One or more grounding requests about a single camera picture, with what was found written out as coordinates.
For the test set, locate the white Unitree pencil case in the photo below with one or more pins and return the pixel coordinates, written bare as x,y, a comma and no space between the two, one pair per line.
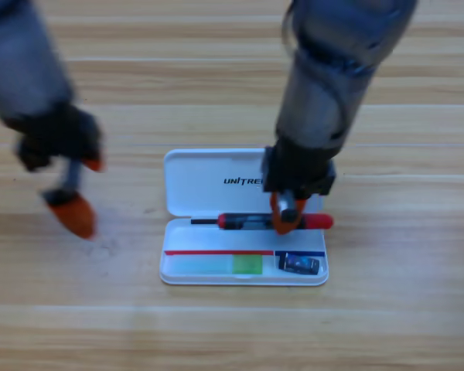
205,181

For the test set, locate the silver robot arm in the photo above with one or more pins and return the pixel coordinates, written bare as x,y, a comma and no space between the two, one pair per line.
325,77
19,65

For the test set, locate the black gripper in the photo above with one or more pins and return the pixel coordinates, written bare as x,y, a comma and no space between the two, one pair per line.
62,135
297,174

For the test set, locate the red and black marker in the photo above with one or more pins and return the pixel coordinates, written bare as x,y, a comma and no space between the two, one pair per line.
239,221

